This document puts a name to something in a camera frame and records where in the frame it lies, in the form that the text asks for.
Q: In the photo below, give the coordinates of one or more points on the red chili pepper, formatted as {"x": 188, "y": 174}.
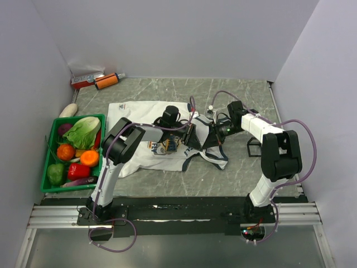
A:
{"x": 98, "y": 139}

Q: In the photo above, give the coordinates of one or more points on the orange black cylinder tool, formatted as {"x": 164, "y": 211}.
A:
{"x": 108, "y": 80}

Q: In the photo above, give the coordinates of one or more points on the green bell pepper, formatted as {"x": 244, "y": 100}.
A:
{"x": 55, "y": 174}

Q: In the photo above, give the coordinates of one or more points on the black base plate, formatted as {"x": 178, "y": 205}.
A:
{"x": 185, "y": 215}

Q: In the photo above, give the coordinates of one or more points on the white radish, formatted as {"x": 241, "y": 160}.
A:
{"x": 69, "y": 111}

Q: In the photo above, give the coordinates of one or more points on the black wire frame stand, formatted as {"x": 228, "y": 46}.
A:
{"x": 254, "y": 148}

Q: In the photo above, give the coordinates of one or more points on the aluminium rail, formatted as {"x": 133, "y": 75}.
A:
{"x": 53, "y": 217}

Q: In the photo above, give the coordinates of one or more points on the green plastic crate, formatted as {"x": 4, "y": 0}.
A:
{"x": 73, "y": 161}

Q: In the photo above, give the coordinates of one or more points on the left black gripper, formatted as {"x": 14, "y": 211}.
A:
{"x": 193, "y": 141}

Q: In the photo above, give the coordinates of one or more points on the orange tangerine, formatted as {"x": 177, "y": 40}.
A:
{"x": 65, "y": 152}

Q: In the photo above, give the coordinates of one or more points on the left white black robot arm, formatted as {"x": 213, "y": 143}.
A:
{"x": 119, "y": 146}

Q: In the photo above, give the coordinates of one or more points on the purple eggplant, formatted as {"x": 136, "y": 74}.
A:
{"x": 80, "y": 182}

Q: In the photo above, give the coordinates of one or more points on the white printed tank top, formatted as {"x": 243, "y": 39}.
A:
{"x": 170, "y": 155}

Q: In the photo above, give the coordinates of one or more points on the red white box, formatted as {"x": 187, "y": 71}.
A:
{"x": 85, "y": 80}

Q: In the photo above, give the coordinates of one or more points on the orange carrot slice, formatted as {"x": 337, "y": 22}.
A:
{"x": 90, "y": 158}

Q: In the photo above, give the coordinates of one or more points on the purple onion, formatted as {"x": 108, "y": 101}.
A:
{"x": 62, "y": 129}

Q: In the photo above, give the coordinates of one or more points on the red bell pepper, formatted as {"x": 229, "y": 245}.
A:
{"x": 78, "y": 171}

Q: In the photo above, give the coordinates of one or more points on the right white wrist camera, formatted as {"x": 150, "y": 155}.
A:
{"x": 211, "y": 113}

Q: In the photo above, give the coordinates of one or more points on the green lettuce head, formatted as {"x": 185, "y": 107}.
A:
{"x": 83, "y": 133}

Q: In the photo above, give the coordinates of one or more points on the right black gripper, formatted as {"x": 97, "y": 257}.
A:
{"x": 213, "y": 136}

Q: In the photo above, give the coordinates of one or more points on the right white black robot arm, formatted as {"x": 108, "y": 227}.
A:
{"x": 280, "y": 156}

